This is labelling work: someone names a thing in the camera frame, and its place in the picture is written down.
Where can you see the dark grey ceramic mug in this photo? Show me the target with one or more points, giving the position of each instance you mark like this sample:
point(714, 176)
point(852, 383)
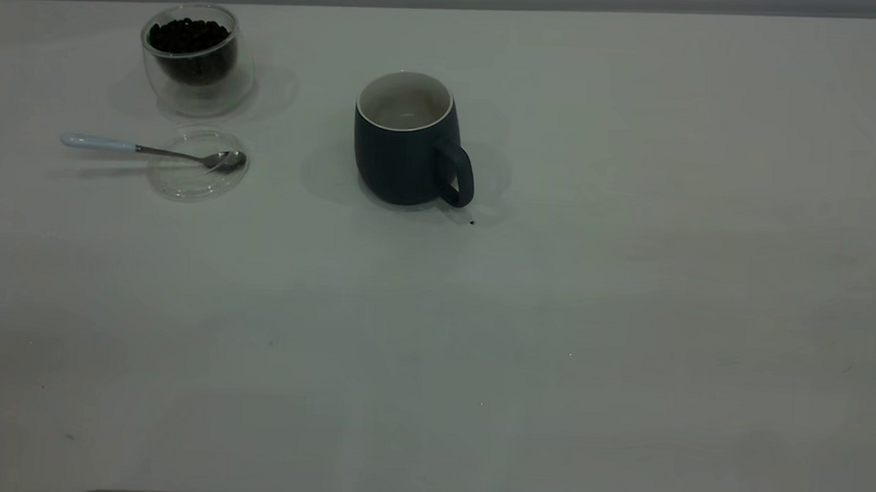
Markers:
point(390, 162)

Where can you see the clear double-walled glass jar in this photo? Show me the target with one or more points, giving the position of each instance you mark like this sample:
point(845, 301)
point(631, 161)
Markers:
point(193, 101)

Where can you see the clear plastic lid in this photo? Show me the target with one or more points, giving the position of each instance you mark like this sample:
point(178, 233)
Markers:
point(189, 187)

